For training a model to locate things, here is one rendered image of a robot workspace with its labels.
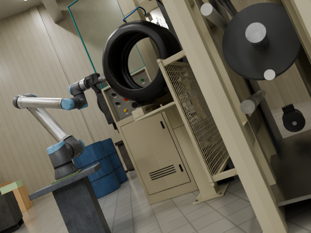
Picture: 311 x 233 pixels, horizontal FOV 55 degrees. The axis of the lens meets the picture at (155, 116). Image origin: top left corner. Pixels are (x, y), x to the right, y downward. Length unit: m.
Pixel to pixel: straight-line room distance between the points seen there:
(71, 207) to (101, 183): 2.75
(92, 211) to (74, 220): 0.15
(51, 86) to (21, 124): 1.71
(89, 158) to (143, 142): 2.31
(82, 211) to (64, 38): 9.96
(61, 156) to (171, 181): 1.09
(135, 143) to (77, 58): 8.88
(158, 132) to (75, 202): 1.00
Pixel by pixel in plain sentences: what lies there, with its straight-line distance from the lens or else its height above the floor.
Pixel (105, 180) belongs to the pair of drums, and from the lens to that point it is 5.19.
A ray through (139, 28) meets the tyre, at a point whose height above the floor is 1.35.
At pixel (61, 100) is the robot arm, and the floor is 1.17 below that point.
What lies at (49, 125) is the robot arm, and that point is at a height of 1.07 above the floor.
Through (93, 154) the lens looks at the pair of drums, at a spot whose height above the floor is 0.71.
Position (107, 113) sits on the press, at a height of 1.45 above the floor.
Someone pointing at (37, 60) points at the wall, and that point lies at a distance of 11.93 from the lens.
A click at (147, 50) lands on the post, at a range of 2.53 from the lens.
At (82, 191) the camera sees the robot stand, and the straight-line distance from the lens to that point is 2.42.
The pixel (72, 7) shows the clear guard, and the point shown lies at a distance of 3.41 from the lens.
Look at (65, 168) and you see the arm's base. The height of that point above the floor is 0.67.
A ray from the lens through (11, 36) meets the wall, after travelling 12.48.
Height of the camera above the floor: 0.67
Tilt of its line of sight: 2 degrees up
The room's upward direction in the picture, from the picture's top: 23 degrees counter-clockwise
